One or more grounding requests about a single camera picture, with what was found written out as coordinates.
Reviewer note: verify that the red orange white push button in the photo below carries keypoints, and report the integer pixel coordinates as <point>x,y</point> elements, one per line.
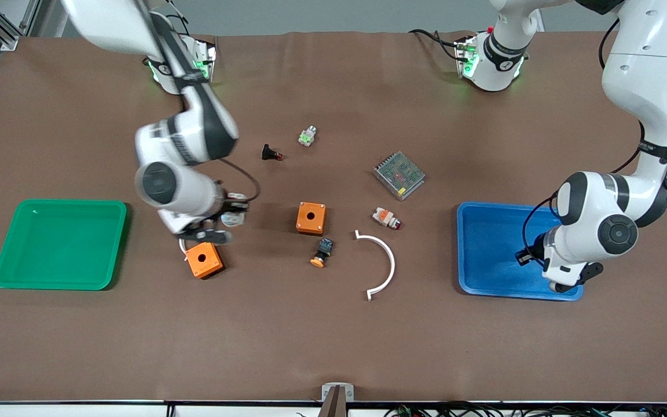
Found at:
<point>384,217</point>

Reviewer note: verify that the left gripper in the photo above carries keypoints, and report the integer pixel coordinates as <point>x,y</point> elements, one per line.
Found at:
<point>532,252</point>

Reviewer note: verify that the small white curved strip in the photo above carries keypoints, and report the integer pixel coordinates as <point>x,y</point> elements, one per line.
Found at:
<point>182,246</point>

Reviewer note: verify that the large white curved strip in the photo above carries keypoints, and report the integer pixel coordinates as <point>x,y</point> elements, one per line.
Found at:
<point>392,260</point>

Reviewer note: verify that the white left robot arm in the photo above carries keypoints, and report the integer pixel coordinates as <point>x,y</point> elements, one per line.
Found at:
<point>646,75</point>

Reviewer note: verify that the blue round dome buzzer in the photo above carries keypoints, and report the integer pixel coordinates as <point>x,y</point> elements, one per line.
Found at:
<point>233,220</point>

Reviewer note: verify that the metal mesh power supply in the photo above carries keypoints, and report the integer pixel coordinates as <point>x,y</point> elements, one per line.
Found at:
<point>400,175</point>

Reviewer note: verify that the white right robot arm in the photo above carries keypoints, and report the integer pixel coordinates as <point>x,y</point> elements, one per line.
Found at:
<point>107,23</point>

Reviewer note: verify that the black red small switch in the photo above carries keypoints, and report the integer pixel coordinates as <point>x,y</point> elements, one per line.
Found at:
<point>268,152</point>

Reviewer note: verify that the green white indicator light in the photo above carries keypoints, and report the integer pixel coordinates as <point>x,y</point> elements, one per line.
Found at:
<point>307,136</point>

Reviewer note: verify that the orange button box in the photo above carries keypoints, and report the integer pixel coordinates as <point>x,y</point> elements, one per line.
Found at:
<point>206,263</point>
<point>311,223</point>

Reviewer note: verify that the grey right base connector plate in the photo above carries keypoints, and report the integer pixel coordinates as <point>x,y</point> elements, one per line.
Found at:
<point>206,61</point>

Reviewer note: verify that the green plastic tray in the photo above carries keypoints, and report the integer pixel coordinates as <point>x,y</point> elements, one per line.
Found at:
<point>61,243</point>

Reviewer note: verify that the blue plastic tray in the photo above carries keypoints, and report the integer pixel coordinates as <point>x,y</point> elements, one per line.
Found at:
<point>490,249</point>

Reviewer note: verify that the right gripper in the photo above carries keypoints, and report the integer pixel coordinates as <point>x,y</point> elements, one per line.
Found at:
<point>231,207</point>

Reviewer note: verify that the orange capped black push button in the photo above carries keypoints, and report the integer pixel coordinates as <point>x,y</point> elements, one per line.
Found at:
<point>323,250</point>

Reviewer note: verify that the grey table edge clamp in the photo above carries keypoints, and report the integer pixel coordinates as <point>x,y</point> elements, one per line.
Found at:
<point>337,397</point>

